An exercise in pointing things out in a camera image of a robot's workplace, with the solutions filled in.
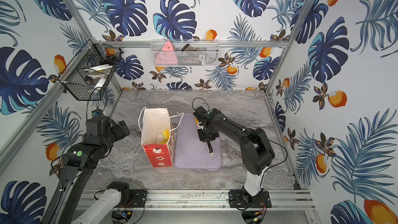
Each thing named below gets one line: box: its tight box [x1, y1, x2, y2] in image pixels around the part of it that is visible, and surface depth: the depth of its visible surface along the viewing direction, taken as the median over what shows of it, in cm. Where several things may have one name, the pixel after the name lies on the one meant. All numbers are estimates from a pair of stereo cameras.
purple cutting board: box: [174, 113, 222, 170], surface depth 89 cm
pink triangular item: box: [154, 40, 178, 66], surface depth 92 cm
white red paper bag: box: [138, 106, 184, 168], surface depth 76 cm
